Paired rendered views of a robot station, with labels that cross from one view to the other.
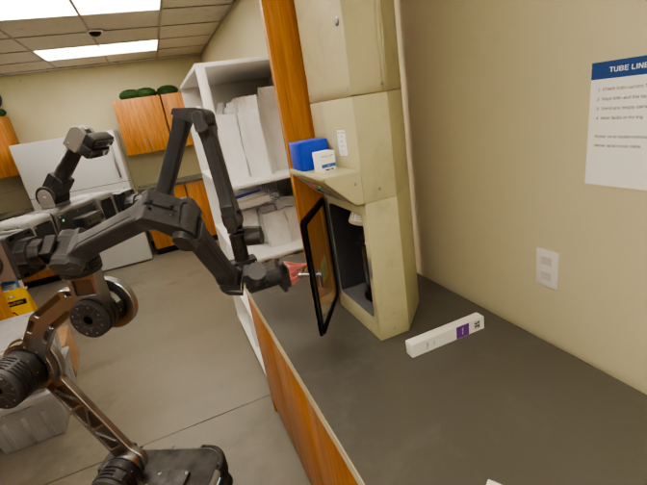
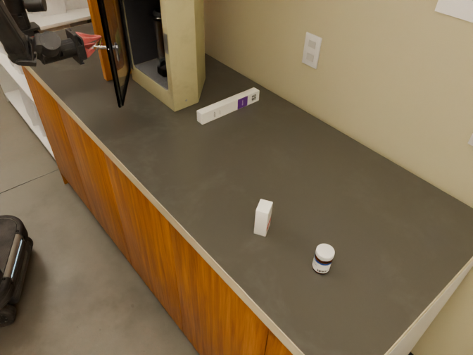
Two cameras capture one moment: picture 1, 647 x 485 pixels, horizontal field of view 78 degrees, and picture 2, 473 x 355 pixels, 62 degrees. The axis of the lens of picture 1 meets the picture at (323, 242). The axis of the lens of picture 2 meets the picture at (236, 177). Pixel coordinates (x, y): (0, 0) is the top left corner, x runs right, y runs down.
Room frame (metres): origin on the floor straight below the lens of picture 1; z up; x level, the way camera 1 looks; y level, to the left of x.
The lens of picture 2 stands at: (-0.12, 0.10, 1.75)
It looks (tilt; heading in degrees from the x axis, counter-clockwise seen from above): 42 degrees down; 338
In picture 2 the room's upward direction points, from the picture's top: 2 degrees clockwise
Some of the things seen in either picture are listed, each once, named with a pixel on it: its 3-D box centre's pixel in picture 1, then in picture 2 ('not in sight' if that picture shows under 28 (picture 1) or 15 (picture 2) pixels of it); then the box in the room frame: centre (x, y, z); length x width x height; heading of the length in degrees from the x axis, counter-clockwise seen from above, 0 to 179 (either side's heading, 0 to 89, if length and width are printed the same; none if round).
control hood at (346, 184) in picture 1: (323, 185); not in sight; (1.27, -0.03, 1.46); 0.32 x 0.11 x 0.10; 20
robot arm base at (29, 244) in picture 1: (35, 252); not in sight; (1.04, 0.76, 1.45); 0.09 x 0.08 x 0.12; 170
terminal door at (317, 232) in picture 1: (322, 264); (115, 36); (1.28, 0.02, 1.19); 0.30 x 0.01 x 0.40; 165
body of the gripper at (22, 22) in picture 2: (241, 254); (20, 22); (1.45, 0.32, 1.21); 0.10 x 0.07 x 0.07; 110
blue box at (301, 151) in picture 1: (309, 154); not in sight; (1.35, 0.00, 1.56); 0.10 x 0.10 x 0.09; 20
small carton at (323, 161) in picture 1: (323, 161); not in sight; (1.23, -0.04, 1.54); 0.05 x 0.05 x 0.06; 26
